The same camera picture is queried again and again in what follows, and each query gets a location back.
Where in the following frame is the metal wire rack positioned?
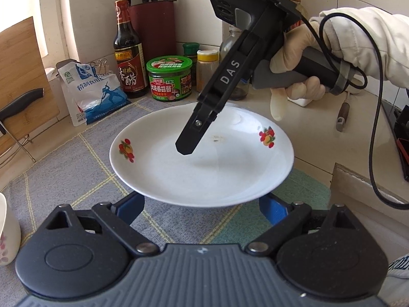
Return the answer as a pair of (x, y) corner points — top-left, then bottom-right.
(0, 115), (36, 167)

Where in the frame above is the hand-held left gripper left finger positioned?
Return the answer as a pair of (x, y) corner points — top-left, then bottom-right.
(46, 192), (159, 258)

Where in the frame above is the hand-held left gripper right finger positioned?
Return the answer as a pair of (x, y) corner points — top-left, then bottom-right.
(244, 193), (363, 258)

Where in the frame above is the black cable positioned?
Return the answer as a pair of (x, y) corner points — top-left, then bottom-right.
(308, 13), (409, 210)

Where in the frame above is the grey-blue checked towel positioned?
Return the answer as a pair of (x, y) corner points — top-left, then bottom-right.
(0, 97), (331, 269)

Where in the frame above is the wooden cutting board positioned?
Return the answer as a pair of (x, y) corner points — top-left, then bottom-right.
(0, 16), (61, 149)

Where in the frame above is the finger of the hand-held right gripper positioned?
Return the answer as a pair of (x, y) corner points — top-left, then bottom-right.
(176, 101), (231, 156)

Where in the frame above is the white fruit-print plate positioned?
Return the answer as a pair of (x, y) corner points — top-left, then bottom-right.
(109, 103), (294, 207)

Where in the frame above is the yellow-lid spice jar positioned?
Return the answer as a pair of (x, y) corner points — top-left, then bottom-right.
(196, 50), (219, 93)

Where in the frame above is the white floral bowl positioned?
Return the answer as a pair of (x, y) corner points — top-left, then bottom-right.
(0, 193), (21, 266)

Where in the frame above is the dark vinegar bottle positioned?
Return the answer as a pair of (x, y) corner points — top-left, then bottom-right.
(113, 0), (149, 100)

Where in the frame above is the dark red knife block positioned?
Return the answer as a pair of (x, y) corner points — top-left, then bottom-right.
(129, 2), (176, 61)

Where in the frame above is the green-lid sauce jar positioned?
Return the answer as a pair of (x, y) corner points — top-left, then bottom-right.
(146, 55), (193, 101)

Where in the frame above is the wooden-handled tool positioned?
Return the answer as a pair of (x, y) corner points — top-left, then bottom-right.
(335, 99), (352, 131)

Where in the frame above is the person's light jacket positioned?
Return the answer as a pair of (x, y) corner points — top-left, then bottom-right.
(386, 253), (409, 307)

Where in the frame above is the white and blue salt bag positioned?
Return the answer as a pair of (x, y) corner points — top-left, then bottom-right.
(56, 59), (131, 127)

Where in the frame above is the person's right hand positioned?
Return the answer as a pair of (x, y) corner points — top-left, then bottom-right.
(270, 24), (333, 120)

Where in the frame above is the yellow-cap bottle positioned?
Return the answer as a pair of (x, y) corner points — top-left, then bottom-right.
(291, 0), (311, 28)

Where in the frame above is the black-handled kitchen knife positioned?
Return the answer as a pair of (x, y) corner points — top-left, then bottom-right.
(0, 88), (43, 122)

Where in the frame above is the clear glass bottle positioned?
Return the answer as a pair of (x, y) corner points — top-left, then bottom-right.
(220, 26), (253, 100)

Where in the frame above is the green-lid spice jar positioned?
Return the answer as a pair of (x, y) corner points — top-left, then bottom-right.
(183, 42), (200, 87)

